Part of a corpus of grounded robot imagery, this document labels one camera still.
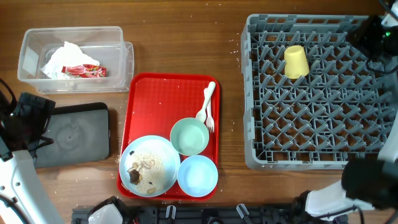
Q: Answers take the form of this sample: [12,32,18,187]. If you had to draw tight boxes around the red snack wrapper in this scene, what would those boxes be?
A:
[62,64,107,78]

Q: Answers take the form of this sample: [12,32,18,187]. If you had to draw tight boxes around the food scraps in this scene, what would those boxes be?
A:
[127,152,165,195]

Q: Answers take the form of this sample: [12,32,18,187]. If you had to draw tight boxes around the yellow plastic cup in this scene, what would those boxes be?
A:
[284,45,309,80]

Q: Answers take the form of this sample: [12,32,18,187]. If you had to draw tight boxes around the light blue plate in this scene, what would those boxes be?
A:
[119,135,181,198]

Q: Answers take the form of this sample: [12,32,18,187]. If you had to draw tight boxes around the light blue small bowl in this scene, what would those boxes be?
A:
[177,155,218,198]

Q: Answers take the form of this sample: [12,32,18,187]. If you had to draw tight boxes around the clear plastic bin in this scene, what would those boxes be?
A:
[17,26,134,94]

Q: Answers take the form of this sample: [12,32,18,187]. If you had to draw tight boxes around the black tray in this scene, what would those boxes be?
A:
[34,102,111,168]

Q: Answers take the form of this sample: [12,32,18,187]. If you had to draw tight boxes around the white plastic fork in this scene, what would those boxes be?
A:
[205,101,215,133]

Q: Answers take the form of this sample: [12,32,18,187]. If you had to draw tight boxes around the green bowl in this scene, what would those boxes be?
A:
[170,118,210,156]

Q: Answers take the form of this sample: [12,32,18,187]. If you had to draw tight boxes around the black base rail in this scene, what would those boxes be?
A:
[71,203,348,224]

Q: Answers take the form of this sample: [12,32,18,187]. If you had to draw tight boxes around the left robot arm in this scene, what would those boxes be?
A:
[1,81,63,223]

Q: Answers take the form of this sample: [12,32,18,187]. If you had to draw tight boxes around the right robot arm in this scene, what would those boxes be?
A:
[287,1,397,223]

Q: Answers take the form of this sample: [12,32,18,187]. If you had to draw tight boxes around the white napkin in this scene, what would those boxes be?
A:
[40,42,101,80]

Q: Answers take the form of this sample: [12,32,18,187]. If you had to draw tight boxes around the grey dishwasher rack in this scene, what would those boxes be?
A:
[241,14,397,170]

